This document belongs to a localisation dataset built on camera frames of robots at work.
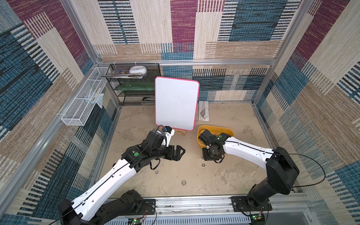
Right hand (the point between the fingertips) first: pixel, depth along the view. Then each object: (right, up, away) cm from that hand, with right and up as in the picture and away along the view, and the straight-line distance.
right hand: (206, 156), depth 85 cm
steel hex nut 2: (-1, -6, +2) cm, 6 cm away
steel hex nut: (-4, +2, -9) cm, 10 cm away
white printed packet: (+3, +30, +30) cm, 43 cm away
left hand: (-16, +8, -14) cm, 23 cm away
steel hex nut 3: (-13, -14, -4) cm, 20 cm away
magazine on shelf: (-52, +52, +6) cm, 73 cm away
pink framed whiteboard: (-18, +33, +4) cm, 38 cm away
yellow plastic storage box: (+8, +15, +12) cm, 21 cm away
